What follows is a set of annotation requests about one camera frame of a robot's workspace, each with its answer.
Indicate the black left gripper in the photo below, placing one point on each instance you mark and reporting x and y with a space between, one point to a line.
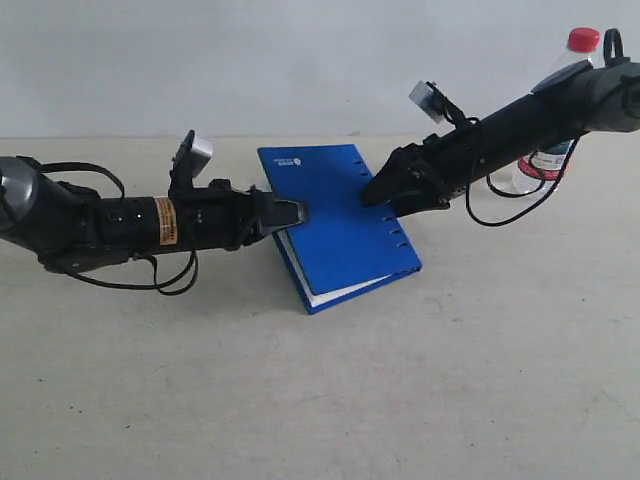
221 217

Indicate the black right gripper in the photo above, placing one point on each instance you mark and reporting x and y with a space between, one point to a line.
428 176

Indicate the blue ring binder notebook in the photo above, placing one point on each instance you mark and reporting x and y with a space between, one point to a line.
343 250

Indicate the clear water bottle red cap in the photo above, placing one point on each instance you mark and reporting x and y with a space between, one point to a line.
534 174

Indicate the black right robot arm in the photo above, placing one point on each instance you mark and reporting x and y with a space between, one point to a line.
572 102

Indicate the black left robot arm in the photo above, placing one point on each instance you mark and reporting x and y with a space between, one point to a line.
72 229

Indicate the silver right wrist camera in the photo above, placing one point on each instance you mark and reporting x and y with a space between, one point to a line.
437 106

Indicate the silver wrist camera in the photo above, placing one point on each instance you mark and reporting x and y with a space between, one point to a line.
190 159
437 106

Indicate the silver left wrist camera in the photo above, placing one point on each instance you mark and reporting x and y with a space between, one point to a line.
190 159

